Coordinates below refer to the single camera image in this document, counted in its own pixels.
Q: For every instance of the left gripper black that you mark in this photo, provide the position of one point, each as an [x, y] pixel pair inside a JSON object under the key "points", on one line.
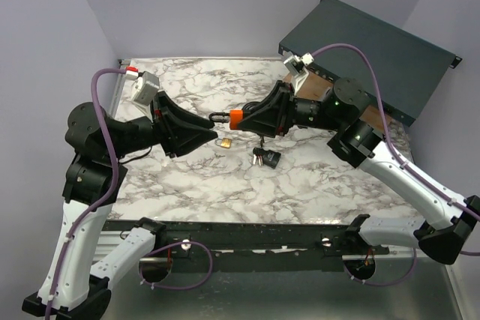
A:
{"points": [[182, 139]]}

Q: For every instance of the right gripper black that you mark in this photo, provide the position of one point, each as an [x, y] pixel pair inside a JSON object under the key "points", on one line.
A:
{"points": [[277, 121]]}

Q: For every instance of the orange padlock with keys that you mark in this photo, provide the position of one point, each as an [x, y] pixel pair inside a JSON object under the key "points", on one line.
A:
{"points": [[230, 118]]}

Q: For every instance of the black padlock key bunch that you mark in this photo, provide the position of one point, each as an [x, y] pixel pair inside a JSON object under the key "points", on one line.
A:
{"points": [[258, 156]]}

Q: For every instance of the brass padlock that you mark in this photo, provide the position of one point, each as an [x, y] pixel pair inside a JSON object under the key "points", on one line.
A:
{"points": [[223, 142]]}

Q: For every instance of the black padlock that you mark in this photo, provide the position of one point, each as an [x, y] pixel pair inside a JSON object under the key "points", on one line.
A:
{"points": [[270, 158]]}

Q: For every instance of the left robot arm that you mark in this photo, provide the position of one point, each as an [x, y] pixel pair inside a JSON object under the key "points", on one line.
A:
{"points": [[76, 287]]}

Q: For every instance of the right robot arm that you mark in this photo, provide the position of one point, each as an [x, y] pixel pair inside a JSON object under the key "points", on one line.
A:
{"points": [[447, 218]]}

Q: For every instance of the wooden board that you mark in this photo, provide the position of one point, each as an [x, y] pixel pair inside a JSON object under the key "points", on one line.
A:
{"points": [[315, 88]]}

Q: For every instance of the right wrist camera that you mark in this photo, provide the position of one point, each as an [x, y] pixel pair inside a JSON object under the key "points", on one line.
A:
{"points": [[298, 69]]}

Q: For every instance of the black mounting rail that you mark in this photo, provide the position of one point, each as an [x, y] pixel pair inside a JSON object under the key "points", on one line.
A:
{"points": [[250, 247]]}

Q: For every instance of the dark teal network switch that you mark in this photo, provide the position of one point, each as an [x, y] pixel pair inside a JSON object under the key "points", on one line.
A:
{"points": [[407, 69]]}

